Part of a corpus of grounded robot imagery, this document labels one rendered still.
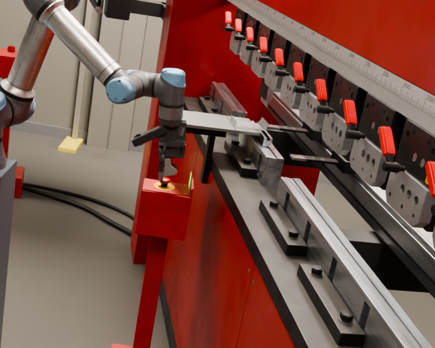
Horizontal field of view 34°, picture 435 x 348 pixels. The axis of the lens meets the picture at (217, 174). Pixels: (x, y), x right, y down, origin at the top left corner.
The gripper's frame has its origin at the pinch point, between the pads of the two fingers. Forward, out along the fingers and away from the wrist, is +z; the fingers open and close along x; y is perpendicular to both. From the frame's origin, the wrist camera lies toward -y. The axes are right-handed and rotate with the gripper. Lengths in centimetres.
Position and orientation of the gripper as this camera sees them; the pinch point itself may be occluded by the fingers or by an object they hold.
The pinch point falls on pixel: (159, 179)
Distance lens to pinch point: 225.8
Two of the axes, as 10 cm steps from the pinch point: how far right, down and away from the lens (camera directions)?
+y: 10.0, 0.7, 0.6
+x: -0.3, -3.3, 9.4
